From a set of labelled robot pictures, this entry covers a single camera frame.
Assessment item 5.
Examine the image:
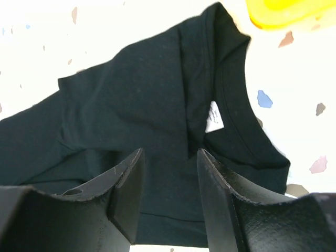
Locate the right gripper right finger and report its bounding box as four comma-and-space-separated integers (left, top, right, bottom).
196, 148, 297, 252

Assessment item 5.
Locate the yellow plastic bin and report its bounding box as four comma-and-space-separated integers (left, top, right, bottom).
246, 0, 335, 30

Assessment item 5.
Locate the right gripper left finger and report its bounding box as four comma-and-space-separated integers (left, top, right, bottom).
54, 148, 146, 245

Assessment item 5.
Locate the black t shirt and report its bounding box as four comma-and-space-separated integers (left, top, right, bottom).
1, 3, 290, 247

